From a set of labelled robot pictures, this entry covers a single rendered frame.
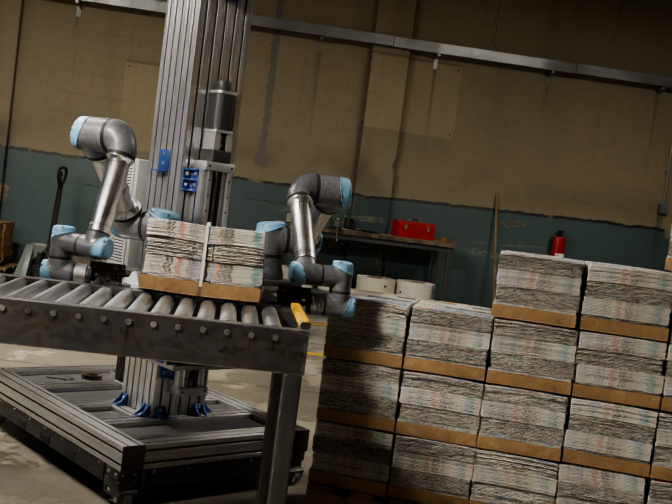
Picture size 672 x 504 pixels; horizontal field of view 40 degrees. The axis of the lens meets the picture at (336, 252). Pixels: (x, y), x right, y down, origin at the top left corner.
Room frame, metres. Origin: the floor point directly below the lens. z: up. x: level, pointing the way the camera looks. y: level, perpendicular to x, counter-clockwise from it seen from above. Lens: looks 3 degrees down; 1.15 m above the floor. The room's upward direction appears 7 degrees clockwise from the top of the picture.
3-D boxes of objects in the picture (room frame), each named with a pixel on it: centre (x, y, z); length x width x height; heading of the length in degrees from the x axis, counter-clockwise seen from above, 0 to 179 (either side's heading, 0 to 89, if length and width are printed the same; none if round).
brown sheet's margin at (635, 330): (3.26, -1.03, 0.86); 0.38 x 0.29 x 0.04; 168
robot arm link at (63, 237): (3.05, 0.89, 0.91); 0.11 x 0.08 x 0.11; 70
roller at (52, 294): (2.66, 0.81, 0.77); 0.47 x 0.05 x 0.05; 7
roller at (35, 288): (2.65, 0.87, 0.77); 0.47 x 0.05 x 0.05; 7
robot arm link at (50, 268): (3.06, 0.91, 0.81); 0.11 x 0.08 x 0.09; 96
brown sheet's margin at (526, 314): (3.32, -0.74, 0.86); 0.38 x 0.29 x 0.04; 167
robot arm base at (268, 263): (3.73, 0.28, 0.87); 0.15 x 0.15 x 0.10
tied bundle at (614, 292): (3.26, -1.03, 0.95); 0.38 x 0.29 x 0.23; 168
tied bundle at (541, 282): (3.32, -0.74, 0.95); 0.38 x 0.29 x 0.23; 167
